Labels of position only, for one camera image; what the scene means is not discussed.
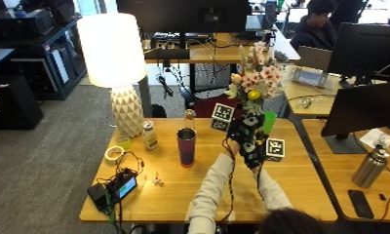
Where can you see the white table lamp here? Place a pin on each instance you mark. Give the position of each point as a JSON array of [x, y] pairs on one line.
[[115, 55]]

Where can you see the small white figurine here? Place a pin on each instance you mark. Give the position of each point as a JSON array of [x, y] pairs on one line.
[[157, 181]]

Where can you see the small grey screen device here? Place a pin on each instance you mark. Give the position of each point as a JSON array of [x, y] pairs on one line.
[[309, 76]]

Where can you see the white paper sheet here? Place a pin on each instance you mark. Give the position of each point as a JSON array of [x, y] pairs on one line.
[[375, 137]]

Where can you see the green plastic cup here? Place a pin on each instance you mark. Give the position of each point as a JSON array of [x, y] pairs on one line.
[[270, 122]]

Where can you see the black storage shelf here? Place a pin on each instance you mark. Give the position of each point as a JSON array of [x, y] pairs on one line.
[[35, 55]]

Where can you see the grey laptop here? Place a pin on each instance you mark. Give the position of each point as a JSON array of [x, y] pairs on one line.
[[314, 58]]

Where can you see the black computer monitor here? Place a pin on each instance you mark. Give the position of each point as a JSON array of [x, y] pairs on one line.
[[365, 109], [367, 48], [181, 14]]

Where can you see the person's left hand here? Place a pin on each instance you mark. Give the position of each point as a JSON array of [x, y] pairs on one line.
[[237, 133]]

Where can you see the white marker cube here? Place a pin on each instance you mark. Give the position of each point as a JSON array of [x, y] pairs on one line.
[[276, 149], [222, 116]]

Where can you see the clear glass bottle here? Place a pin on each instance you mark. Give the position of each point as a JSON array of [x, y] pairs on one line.
[[189, 119]]

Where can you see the small black dongle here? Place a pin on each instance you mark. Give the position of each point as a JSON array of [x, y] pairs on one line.
[[382, 196]]

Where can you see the black cabinet box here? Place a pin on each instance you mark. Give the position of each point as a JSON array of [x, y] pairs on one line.
[[12, 101]]

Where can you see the dark red chair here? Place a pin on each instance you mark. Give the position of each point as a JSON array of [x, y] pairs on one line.
[[213, 105]]

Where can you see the person's right hand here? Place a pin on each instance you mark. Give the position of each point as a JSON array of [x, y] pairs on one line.
[[252, 149]]

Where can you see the purple metal tumbler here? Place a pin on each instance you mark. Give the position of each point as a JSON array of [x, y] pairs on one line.
[[187, 148]]

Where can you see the white tape roll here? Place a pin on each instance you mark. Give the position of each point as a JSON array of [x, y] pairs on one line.
[[113, 154]]

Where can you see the steel water bottle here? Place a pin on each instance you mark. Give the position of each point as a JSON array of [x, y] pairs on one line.
[[370, 169]]

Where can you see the silver earphones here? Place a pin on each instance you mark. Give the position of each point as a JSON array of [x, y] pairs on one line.
[[306, 102]]

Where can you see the black phone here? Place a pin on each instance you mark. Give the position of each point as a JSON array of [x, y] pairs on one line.
[[361, 203]]

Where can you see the pink and white flower bouquet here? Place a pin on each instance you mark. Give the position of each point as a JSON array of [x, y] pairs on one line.
[[258, 78]]

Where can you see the black device with screen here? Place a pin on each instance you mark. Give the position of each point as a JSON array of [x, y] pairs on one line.
[[123, 186]]

